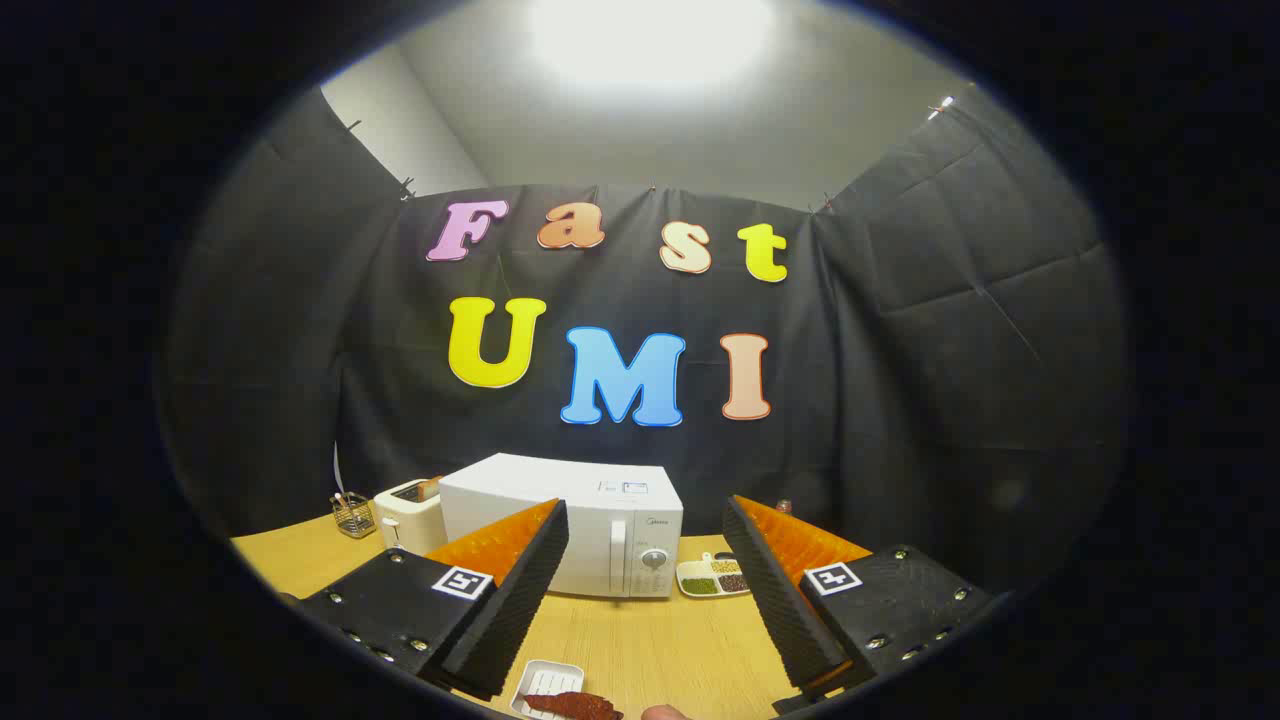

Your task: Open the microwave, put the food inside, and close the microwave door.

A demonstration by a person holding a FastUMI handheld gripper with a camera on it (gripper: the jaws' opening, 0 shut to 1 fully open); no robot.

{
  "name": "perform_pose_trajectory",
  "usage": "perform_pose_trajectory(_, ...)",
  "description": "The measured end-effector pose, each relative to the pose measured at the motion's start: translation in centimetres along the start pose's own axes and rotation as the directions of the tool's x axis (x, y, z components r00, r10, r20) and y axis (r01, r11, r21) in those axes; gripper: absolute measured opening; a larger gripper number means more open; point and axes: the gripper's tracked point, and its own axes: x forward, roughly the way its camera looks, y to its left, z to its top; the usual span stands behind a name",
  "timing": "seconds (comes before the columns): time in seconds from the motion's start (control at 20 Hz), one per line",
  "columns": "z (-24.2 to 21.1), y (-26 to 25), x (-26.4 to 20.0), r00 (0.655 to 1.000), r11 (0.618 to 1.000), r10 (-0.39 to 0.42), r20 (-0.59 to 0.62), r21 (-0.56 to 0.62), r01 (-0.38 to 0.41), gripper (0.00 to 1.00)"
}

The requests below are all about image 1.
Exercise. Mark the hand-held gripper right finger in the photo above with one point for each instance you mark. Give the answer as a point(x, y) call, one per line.
point(785, 610)

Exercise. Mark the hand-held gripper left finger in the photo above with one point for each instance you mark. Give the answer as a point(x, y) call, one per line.
point(520, 600)

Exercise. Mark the white toaster oven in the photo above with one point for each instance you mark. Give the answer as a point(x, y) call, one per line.
point(605, 530)

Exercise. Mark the brown meat piece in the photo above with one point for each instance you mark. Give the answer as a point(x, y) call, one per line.
point(575, 706)

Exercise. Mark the white bread toaster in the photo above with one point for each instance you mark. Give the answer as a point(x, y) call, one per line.
point(408, 522)

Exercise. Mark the divided white bean dish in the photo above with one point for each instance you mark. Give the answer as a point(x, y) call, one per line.
point(712, 580)

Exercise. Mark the small white ridged tray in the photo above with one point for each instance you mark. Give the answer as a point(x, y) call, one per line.
point(548, 677)

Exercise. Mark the toast slice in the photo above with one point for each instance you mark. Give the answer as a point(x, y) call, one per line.
point(430, 488)

